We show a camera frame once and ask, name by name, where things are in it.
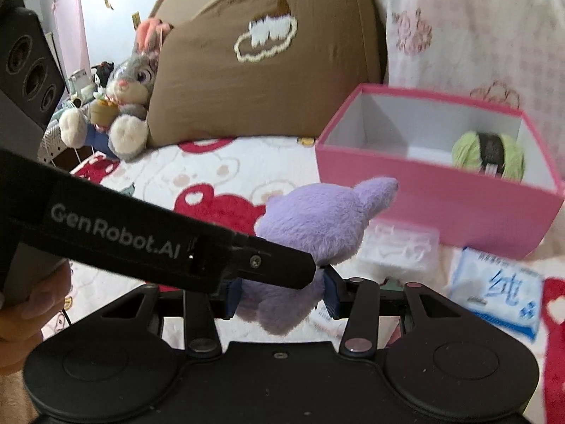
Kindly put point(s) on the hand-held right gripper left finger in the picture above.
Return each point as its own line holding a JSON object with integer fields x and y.
{"x": 229, "y": 302}

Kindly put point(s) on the purple plush toy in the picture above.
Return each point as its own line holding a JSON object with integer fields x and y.
{"x": 309, "y": 221}

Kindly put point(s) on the small black white plush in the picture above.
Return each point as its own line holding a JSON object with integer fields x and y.
{"x": 102, "y": 74}

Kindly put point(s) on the clear plastic case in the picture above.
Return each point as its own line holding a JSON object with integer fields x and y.
{"x": 397, "y": 245}

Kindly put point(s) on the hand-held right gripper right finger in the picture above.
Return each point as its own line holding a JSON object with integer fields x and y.
{"x": 332, "y": 293}

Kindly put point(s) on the green yarn ball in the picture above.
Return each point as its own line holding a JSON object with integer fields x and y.
{"x": 487, "y": 150}

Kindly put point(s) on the blue white wet wipes packet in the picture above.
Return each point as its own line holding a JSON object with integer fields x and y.
{"x": 499, "y": 291}

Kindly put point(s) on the pink cardboard box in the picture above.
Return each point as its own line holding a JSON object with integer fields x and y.
{"x": 423, "y": 203}

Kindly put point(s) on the pink hanging cloth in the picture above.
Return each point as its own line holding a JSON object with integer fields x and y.
{"x": 68, "y": 26}

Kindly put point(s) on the grey rabbit plush toy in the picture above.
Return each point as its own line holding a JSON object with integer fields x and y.
{"x": 128, "y": 88}

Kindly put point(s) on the pink floral pillow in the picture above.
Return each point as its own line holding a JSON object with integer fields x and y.
{"x": 476, "y": 31}

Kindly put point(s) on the polka dot cloth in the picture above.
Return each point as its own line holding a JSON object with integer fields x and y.
{"x": 52, "y": 138}

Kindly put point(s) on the brown embroidered pillow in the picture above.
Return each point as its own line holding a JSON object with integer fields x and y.
{"x": 265, "y": 79}

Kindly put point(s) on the red white printed blanket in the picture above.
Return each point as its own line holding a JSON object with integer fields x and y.
{"x": 207, "y": 172}

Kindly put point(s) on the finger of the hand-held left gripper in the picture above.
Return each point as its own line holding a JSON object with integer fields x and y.
{"x": 273, "y": 263}

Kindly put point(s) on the person's left hand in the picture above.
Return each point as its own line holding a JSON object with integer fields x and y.
{"x": 37, "y": 304}

